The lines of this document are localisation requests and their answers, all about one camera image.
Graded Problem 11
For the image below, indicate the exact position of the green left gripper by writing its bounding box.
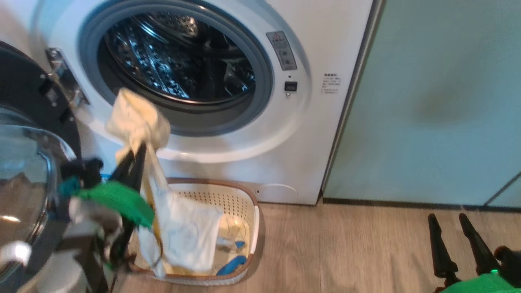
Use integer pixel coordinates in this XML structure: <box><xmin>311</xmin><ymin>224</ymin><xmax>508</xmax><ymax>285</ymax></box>
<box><xmin>75</xmin><ymin>143</ymin><xmax>155</xmax><ymax>228</ymax></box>

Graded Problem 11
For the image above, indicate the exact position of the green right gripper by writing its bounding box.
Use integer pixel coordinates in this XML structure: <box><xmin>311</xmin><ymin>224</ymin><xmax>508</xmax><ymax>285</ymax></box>
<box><xmin>427</xmin><ymin>213</ymin><xmax>521</xmax><ymax>293</ymax></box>

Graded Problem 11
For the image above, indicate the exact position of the yellow bear print garment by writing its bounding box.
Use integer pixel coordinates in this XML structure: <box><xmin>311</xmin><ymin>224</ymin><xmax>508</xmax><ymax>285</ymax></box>
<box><xmin>107</xmin><ymin>87</ymin><xmax>223</xmax><ymax>277</ymax></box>

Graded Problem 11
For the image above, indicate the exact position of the dark round washing machine door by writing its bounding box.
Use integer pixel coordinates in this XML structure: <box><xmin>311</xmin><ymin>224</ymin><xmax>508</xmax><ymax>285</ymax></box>
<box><xmin>0</xmin><ymin>41</ymin><xmax>82</xmax><ymax>293</ymax></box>

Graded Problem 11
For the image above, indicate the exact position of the cream perforated laundry basket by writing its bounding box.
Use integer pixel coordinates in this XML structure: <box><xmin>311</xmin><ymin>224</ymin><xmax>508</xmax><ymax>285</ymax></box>
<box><xmin>130</xmin><ymin>178</ymin><xmax>261</xmax><ymax>285</ymax></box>

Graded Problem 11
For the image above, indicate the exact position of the metal door hinge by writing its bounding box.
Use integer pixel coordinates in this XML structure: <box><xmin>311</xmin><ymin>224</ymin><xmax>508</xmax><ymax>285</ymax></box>
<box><xmin>45</xmin><ymin>48</ymin><xmax>90</xmax><ymax>108</ymax></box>

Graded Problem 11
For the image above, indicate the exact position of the white front-load washing machine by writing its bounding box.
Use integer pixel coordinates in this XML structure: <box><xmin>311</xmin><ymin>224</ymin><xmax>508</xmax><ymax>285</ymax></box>
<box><xmin>24</xmin><ymin>0</ymin><xmax>375</xmax><ymax>206</ymax></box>

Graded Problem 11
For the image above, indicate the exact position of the round washer filter cover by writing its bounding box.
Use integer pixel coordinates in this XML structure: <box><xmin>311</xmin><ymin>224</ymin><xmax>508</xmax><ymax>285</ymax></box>
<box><xmin>256</xmin><ymin>183</ymin><xmax>298</xmax><ymax>203</ymax></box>

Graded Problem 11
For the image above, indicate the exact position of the large pale green cabinet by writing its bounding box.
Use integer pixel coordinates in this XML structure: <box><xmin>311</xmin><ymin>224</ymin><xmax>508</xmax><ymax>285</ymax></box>
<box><xmin>324</xmin><ymin>0</ymin><xmax>521</xmax><ymax>208</ymax></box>

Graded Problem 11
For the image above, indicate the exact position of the grey warning sticker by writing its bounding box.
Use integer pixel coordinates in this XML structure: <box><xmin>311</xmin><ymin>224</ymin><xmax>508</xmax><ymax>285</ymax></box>
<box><xmin>266</xmin><ymin>31</ymin><xmax>298</xmax><ymax>71</ymax></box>

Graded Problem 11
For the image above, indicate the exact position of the white cable tag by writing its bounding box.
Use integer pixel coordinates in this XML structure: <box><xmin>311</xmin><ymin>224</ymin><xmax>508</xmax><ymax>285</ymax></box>
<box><xmin>0</xmin><ymin>241</ymin><xmax>32</xmax><ymax>267</ymax></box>

